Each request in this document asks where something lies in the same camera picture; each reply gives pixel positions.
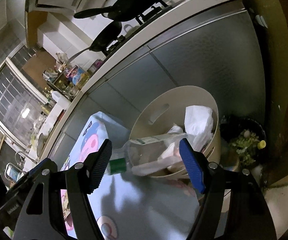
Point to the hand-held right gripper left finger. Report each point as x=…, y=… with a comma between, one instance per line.
x=101, y=165

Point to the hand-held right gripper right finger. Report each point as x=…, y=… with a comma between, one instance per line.
x=192, y=167

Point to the clear bottle with green cap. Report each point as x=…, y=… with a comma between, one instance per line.
x=146, y=152

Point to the beige round bin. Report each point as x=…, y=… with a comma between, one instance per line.
x=173, y=100

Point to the white crumpled paper trash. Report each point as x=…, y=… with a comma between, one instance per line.
x=198, y=125

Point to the blue printed tablecloth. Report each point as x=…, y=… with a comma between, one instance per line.
x=134, y=195

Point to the metal faucet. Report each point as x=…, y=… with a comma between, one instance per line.
x=25, y=156

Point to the green vegetable scraps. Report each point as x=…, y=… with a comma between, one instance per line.
x=246, y=145

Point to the black bin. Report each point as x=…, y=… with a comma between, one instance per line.
x=256, y=130

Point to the white plastic jug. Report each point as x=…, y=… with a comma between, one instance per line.
x=55, y=96

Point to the cooking oil bottle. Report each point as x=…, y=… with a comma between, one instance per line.
x=75, y=76

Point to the kitchen window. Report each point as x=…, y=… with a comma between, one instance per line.
x=9, y=100

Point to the steel kitchen cabinet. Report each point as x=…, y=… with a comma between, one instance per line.
x=183, y=62

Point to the gas stove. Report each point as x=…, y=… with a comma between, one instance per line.
x=144, y=17

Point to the black wok with glass lid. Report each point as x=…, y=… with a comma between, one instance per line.
x=134, y=2

